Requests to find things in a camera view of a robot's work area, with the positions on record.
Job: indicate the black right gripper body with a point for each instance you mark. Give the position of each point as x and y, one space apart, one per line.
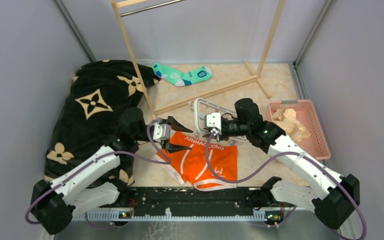
234 127

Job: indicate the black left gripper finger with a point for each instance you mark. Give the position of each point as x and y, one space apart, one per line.
176 126
176 148

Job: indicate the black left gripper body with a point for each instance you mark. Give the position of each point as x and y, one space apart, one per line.
163 142

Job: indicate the white plastic clip hanger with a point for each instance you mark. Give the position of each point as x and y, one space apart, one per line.
202 107

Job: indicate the orange underwear white trim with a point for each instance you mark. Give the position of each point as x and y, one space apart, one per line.
191 165

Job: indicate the wooden drying rack frame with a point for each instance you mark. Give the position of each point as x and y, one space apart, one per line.
255 76

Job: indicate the pink perforated plastic basket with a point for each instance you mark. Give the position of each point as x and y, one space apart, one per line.
316 145

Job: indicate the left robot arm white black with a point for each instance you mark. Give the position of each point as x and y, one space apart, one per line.
55 203

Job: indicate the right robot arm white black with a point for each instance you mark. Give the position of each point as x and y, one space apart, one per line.
331 196

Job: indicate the green patterned sock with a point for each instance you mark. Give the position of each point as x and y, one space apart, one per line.
179 78

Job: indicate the beige cloth in basket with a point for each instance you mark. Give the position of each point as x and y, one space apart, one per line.
286 118

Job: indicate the black floral blanket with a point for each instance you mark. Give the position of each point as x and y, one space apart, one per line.
94 113

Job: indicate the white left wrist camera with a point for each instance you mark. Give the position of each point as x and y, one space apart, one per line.
161 132

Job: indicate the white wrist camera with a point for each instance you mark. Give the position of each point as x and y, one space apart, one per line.
161 132
213 122

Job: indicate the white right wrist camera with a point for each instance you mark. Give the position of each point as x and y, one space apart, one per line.
213 122

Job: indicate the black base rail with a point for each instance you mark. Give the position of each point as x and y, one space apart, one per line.
249 204

